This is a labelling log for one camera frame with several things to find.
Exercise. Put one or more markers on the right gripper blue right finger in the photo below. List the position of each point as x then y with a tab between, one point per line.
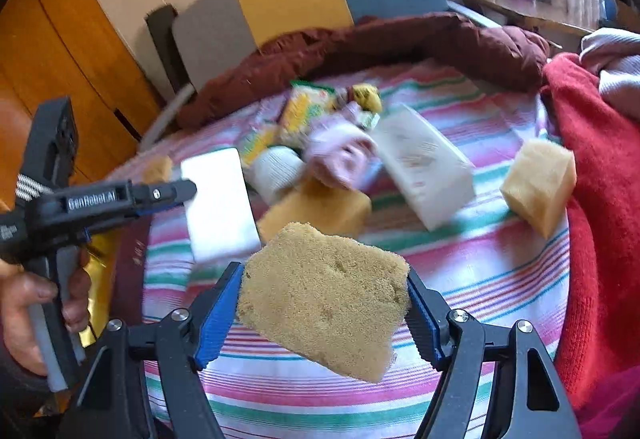
426	320

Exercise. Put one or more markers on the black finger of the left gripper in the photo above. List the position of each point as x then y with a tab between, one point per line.
150	199

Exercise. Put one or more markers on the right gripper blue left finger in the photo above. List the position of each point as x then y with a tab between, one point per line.
213	313

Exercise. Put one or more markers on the white cosmetic carton box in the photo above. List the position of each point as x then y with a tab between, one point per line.
433	175

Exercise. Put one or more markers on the pink striped sock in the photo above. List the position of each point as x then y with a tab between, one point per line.
337	152

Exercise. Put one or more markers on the gold tin box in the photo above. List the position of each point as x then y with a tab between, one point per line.
116	268

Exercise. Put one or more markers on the small tan sponge far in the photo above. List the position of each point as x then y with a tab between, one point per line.
158	170

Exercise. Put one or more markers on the striped pink green bedspread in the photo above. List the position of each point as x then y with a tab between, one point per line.
503	284

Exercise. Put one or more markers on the red blanket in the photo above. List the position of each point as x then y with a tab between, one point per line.
598	354

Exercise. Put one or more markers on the orange wooden wardrobe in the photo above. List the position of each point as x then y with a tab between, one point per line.
68	48

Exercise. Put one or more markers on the maroon down jacket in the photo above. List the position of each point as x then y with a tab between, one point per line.
507	56

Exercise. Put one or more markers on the grey yellow blue sofa chair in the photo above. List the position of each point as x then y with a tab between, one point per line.
300	4

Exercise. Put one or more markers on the wooden window shelf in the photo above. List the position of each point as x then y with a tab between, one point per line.
533	16

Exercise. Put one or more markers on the light pink knit garment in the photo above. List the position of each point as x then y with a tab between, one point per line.
613	55

